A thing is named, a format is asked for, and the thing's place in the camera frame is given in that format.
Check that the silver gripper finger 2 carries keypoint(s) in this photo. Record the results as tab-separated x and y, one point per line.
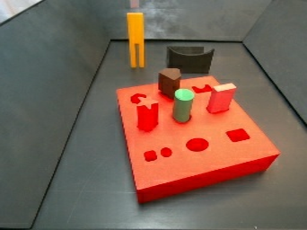
133	3

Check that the black curved regrasp stand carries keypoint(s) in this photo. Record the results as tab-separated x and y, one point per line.
189	59

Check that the red fixture block with holes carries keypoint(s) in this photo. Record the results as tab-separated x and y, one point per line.
184	156

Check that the pink rectangular peg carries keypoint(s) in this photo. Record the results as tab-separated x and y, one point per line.
220	97

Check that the yellow two-pronged square-circle object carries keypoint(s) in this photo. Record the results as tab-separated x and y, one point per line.
135	26

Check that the red star peg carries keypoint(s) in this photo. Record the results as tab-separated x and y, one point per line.
147	112

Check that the dark brown pentagon peg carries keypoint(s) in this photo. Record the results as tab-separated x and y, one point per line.
169	77

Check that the green cylinder peg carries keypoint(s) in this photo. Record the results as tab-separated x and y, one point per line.
183	101

